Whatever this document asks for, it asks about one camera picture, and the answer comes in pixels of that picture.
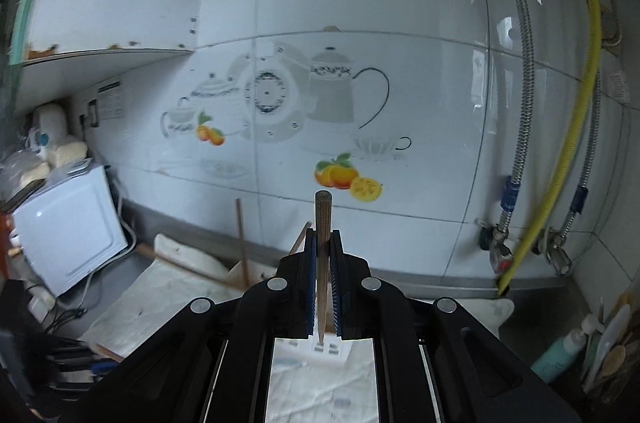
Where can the white power strip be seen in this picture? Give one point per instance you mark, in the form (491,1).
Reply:
(37,300)

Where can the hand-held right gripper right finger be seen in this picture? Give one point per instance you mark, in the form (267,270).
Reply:
(335,283)

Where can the beige bags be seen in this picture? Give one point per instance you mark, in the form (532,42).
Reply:
(60,155)

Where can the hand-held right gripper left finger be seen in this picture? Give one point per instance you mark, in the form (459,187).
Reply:
(312,283)

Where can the white wall label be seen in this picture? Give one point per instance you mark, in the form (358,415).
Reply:
(111,100)

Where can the white countertop oven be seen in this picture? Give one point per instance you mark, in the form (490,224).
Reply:
(70,228)

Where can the white plastic chopstick holder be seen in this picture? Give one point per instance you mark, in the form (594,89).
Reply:
(327,350)

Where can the metal pipe valve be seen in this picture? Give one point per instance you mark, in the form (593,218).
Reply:
(557,253)

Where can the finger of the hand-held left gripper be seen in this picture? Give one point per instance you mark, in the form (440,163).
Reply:
(105,369)

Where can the wall power outlet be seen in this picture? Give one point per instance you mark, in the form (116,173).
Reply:
(91,114)

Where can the white plastic ladle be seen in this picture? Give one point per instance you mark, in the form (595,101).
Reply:
(617,328)

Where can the dark utensil container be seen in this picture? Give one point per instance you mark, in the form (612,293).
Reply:
(605,388)

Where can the teal pump bottle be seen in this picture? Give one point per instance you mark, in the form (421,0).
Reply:
(555,358)

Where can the white printed quilted mat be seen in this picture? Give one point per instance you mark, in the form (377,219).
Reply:
(150,303)

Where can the white plastic jug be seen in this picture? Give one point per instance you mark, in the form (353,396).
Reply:
(50,123)

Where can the wooden spoon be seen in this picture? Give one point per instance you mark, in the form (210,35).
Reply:
(614,358)

